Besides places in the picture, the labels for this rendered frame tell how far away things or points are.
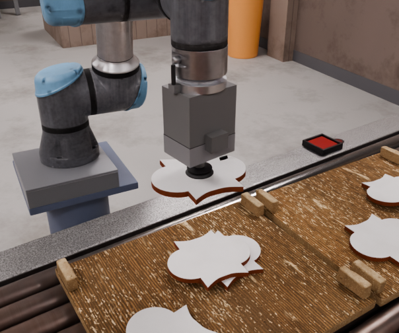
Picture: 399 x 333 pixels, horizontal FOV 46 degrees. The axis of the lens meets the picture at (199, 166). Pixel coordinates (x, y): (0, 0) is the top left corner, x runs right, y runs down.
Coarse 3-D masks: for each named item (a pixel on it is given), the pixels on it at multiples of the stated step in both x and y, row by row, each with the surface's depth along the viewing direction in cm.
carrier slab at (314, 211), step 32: (384, 160) 115; (288, 192) 102; (320, 192) 102; (352, 192) 102; (288, 224) 92; (320, 224) 92; (352, 224) 92; (320, 256) 85; (352, 256) 84; (384, 288) 77
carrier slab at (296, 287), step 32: (192, 224) 92; (224, 224) 92; (256, 224) 92; (96, 256) 84; (128, 256) 84; (160, 256) 84; (288, 256) 84; (64, 288) 78; (96, 288) 77; (128, 288) 77; (160, 288) 77; (192, 288) 77; (224, 288) 77; (256, 288) 77; (288, 288) 77; (320, 288) 77; (96, 320) 71; (128, 320) 71; (224, 320) 71; (256, 320) 71; (288, 320) 71; (320, 320) 71; (352, 320) 73
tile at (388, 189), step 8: (384, 176) 106; (368, 184) 103; (376, 184) 103; (384, 184) 103; (392, 184) 103; (368, 192) 100; (376, 192) 100; (384, 192) 99; (392, 192) 99; (376, 200) 97; (384, 200) 96; (392, 200) 96
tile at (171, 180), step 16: (160, 160) 75; (176, 160) 74; (224, 160) 74; (160, 176) 70; (176, 176) 70; (224, 176) 70; (240, 176) 70; (160, 192) 67; (176, 192) 66; (192, 192) 66; (208, 192) 66; (224, 192) 68
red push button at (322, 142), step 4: (312, 140) 127; (316, 140) 127; (320, 140) 127; (324, 140) 127; (328, 140) 127; (316, 144) 125; (320, 144) 125; (324, 144) 125; (328, 144) 125; (332, 144) 125; (324, 148) 123
